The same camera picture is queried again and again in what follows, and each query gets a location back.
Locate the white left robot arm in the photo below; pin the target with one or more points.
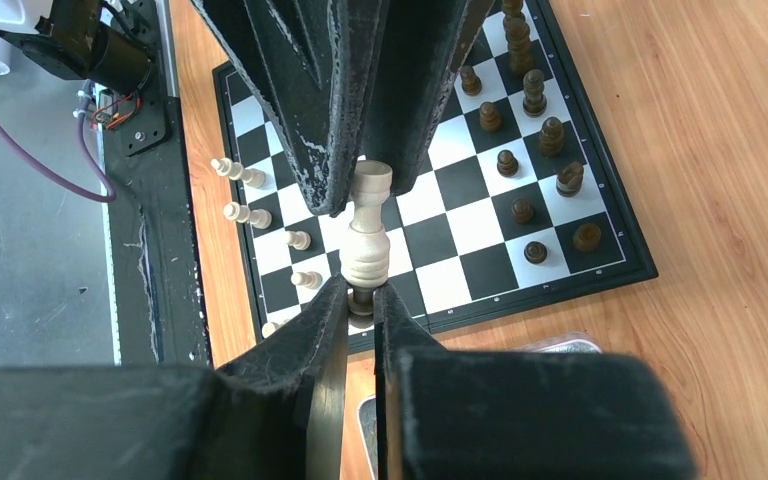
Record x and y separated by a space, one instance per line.
69 40

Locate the white chess pawn second row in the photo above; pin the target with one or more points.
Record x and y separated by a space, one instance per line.
309 280
298 240

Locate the white chess piece bottom row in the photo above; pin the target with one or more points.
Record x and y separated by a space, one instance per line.
225 167

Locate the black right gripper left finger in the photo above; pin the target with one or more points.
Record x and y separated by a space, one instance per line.
275 412

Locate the metal tin box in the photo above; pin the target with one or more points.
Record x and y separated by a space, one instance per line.
498 394

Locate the white chess rook corner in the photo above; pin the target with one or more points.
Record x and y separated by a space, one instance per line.
365 251

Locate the black white chessboard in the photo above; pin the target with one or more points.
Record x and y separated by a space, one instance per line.
509 212

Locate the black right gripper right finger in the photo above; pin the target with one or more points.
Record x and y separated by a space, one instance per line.
582 416

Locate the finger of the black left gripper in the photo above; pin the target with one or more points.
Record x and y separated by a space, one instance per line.
425 43
310 64

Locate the white chess piece being passed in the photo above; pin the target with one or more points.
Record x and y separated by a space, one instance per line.
241 213

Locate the white chess pawn corner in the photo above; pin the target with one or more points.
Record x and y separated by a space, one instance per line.
270 327

